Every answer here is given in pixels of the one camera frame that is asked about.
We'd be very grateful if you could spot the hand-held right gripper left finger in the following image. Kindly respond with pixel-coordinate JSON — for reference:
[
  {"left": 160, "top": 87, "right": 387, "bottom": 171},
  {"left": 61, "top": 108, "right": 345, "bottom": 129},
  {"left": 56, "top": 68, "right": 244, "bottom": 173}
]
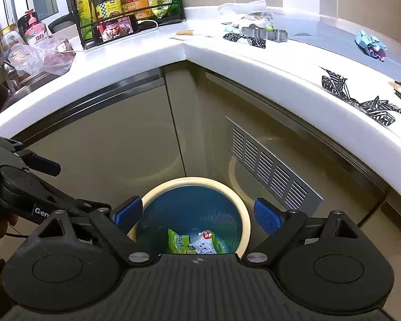
[{"left": 37, "top": 196, "right": 154, "bottom": 267}]

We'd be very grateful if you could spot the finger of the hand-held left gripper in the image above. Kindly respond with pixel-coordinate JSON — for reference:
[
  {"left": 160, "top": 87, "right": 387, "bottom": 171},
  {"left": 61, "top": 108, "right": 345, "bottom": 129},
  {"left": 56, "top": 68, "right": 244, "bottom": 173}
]
[
  {"left": 32, "top": 187, "right": 112, "bottom": 224},
  {"left": 18, "top": 150, "right": 61, "bottom": 176}
]

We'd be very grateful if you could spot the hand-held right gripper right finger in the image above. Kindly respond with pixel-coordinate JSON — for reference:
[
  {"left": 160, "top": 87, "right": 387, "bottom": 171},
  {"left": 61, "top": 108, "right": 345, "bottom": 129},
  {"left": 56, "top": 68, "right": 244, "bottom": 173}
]
[{"left": 242, "top": 197, "right": 361, "bottom": 268}]

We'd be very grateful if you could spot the green snack packet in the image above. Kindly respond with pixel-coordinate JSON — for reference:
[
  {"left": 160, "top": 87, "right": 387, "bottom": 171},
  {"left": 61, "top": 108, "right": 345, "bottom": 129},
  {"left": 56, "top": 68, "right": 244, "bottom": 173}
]
[{"left": 168, "top": 229, "right": 192, "bottom": 254}]

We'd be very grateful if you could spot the blue trash bin cream rim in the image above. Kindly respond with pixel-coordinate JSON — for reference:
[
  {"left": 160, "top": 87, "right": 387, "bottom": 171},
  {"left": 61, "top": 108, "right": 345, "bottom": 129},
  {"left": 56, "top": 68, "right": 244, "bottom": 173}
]
[{"left": 129, "top": 177, "right": 251, "bottom": 258}]

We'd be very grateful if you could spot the white red snack packet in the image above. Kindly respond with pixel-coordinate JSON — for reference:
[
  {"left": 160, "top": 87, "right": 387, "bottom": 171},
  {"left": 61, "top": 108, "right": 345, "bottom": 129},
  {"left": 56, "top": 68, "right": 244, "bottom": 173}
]
[{"left": 189, "top": 231, "right": 218, "bottom": 255}]

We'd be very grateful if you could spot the metal vent grille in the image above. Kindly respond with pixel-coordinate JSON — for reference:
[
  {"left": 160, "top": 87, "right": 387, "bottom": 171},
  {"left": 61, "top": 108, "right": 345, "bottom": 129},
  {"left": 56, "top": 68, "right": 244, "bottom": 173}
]
[{"left": 225, "top": 117, "right": 323, "bottom": 219}]

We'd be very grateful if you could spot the beige cabinet door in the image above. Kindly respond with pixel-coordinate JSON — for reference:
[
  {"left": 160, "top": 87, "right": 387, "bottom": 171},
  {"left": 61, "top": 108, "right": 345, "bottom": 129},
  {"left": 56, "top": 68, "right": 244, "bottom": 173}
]
[
  {"left": 205, "top": 70, "right": 388, "bottom": 241},
  {"left": 17, "top": 70, "right": 184, "bottom": 215}
]

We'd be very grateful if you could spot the plastic bag of meat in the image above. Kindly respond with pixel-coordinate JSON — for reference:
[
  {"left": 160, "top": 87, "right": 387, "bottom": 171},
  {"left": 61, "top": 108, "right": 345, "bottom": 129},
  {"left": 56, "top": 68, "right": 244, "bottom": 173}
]
[{"left": 8, "top": 38, "right": 76, "bottom": 76}]

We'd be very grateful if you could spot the clear jar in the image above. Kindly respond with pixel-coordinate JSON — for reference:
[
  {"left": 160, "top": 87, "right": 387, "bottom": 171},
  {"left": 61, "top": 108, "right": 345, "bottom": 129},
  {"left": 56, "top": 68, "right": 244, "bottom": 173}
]
[{"left": 2, "top": 25, "right": 22, "bottom": 51}]

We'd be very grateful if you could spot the pink hand soap bottle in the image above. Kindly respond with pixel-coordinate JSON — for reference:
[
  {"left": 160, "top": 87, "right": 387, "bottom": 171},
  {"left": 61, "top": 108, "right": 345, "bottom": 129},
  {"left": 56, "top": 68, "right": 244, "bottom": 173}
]
[{"left": 24, "top": 8, "right": 51, "bottom": 45}]

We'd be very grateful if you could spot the black smartphone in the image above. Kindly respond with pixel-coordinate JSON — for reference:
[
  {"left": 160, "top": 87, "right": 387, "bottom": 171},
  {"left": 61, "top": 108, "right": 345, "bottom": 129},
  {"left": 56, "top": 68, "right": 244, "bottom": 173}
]
[{"left": 93, "top": 15, "right": 142, "bottom": 44}]

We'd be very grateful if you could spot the green bottle yellow cap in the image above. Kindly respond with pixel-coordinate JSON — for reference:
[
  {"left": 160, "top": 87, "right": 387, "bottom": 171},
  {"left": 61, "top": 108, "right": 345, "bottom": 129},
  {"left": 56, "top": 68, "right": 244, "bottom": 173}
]
[{"left": 74, "top": 0, "right": 98, "bottom": 39}]

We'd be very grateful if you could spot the grey mat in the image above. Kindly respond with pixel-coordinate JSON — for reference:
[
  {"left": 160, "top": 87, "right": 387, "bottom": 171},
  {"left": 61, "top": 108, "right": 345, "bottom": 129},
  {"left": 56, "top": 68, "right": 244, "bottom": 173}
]
[{"left": 271, "top": 8, "right": 401, "bottom": 84}]

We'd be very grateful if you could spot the crumpled blue wrapper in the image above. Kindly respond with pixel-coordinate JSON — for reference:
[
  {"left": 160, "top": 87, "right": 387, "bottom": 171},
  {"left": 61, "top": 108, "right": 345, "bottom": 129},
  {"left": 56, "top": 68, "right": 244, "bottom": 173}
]
[{"left": 355, "top": 29, "right": 387, "bottom": 62}]

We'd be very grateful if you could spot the white paper sheet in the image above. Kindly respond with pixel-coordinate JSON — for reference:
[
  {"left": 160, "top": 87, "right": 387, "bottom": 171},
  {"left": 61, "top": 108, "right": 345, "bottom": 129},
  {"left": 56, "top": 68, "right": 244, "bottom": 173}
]
[{"left": 218, "top": 0, "right": 268, "bottom": 24}]

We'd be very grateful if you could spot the white charging cable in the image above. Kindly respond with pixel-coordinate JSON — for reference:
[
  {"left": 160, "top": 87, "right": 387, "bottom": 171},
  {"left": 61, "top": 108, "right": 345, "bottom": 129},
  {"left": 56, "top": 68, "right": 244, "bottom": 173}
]
[{"left": 70, "top": 20, "right": 159, "bottom": 54}]

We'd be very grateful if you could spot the wooden handle knife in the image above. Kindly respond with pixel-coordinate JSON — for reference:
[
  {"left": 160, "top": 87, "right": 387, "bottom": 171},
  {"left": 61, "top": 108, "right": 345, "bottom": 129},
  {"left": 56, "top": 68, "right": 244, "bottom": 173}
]
[{"left": 175, "top": 29, "right": 214, "bottom": 38}]

